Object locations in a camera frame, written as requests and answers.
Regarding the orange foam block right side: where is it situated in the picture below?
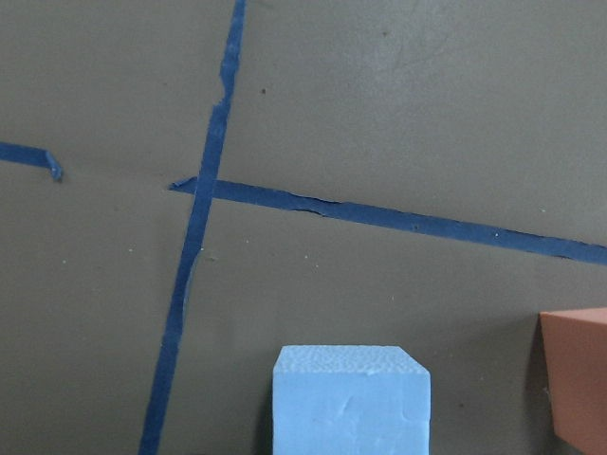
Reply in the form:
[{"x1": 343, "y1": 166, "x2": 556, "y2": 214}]
[{"x1": 540, "y1": 308, "x2": 606, "y2": 454}]

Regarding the light blue foam block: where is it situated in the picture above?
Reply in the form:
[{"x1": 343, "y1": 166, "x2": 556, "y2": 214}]
[{"x1": 272, "y1": 345, "x2": 432, "y2": 454}]

